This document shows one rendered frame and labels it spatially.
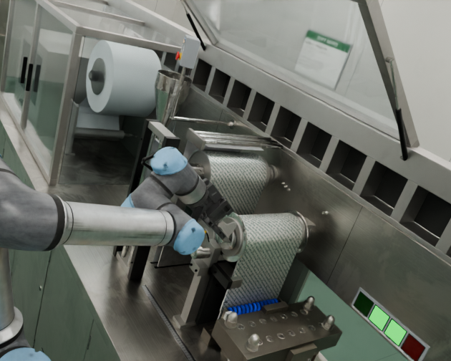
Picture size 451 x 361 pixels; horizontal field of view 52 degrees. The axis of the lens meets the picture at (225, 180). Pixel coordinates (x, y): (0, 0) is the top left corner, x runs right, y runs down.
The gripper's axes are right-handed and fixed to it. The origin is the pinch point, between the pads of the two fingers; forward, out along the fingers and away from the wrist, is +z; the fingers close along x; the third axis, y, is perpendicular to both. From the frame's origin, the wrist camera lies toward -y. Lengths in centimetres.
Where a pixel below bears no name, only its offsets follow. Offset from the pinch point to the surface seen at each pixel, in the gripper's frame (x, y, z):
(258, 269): -4.4, 1.7, 17.7
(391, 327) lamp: -39, 18, 33
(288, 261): -4.4, 10.7, 26.1
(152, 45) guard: 98, 35, -9
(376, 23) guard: -18, 54, -38
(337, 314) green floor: 65, 29, 231
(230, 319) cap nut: -11.7, -14.0, 15.9
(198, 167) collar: 25.1, 9.8, -3.2
